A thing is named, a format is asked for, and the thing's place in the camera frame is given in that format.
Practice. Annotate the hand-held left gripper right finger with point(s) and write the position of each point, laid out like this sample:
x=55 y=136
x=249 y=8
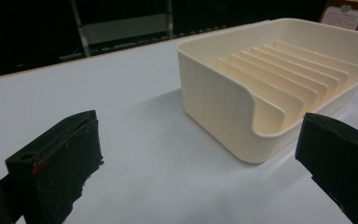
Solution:
x=338 y=161

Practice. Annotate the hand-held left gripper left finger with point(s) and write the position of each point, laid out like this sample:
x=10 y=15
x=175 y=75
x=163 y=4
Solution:
x=59 y=168

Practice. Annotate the cream slotted plastic rack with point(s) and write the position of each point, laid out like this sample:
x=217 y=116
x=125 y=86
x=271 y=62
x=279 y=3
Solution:
x=230 y=105

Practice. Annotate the gold framed card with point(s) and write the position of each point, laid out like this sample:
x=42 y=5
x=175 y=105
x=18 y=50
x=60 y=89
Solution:
x=345 y=14

